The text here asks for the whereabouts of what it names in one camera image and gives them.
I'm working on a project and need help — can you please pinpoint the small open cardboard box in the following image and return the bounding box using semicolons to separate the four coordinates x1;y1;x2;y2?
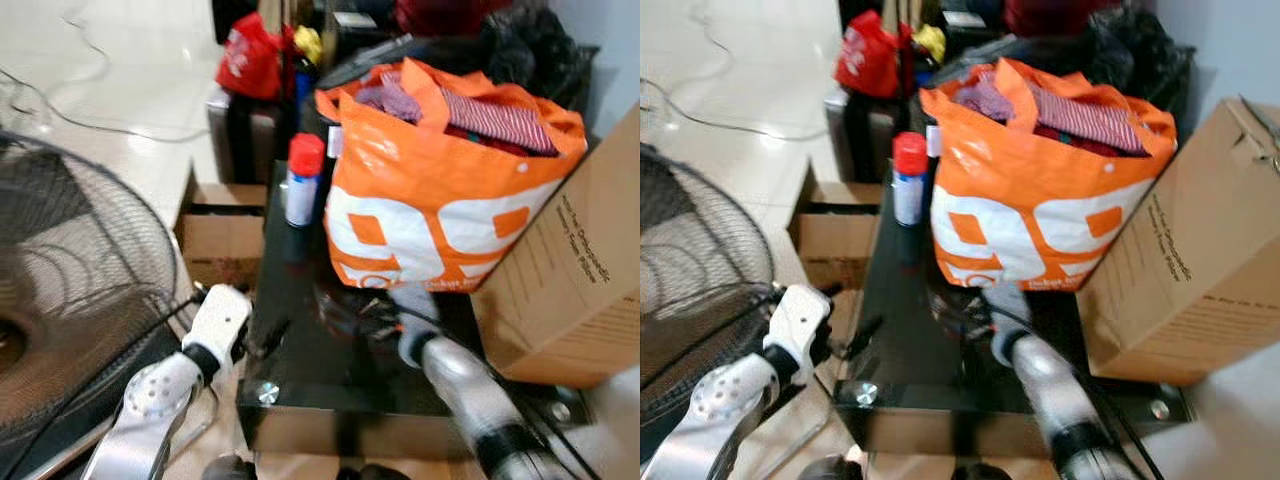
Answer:
174;164;269;292
789;164;887;292

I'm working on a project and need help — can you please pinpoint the large printed cardboard box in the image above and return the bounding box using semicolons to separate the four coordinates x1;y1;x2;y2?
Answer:
1075;96;1280;388
470;104;641;390

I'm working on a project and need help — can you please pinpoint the black glass table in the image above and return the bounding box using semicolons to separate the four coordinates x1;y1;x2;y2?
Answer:
237;160;593;459
834;160;1197;461

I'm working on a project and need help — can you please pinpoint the purple cloth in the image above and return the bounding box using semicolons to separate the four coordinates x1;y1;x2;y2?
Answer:
952;78;1019;123
354;80;427;125

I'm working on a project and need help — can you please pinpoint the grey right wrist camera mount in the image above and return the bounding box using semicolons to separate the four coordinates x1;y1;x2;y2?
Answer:
984;286;1037;367
386;288;443;369

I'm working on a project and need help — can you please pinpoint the yellow cloth item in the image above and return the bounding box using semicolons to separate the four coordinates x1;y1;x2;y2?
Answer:
912;24;947;64
292;25;324;67

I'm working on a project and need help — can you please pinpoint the red white striped cloth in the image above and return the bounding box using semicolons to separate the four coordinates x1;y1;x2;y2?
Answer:
1028;84;1150;157
438;86;560;158

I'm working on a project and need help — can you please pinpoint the brown stool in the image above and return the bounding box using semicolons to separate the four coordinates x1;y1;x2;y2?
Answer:
206;88;285;187
824;86;901;187

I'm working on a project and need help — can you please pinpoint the red capped spray can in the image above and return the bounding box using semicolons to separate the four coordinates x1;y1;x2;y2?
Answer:
284;132;327;230
891;131;930;228

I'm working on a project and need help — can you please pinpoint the black plastic bag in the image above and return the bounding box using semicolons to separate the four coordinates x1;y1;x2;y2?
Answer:
478;4;579;89
1084;4;1179;89

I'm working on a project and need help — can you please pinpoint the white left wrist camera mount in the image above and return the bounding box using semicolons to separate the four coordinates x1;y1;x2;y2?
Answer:
185;284;254;363
764;284;834;363

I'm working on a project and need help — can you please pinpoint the black wire cage fan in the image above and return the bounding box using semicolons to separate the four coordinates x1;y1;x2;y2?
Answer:
0;130;203;480
640;144;777;456

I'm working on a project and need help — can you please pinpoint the red plastic bag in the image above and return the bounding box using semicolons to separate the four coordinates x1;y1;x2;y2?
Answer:
215;11;297;102
835;9;917;100

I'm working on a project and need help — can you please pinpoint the orange and white shopping bag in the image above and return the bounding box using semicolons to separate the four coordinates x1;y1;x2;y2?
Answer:
314;57;590;293
919;57;1180;292

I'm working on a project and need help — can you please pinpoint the dark red item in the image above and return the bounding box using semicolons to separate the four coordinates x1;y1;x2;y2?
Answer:
1004;0;1103;38
394;0;493;38

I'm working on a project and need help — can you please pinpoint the thin grey floor cable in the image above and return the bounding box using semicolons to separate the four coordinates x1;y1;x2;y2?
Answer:
640;10;833;143
0;10;213;143

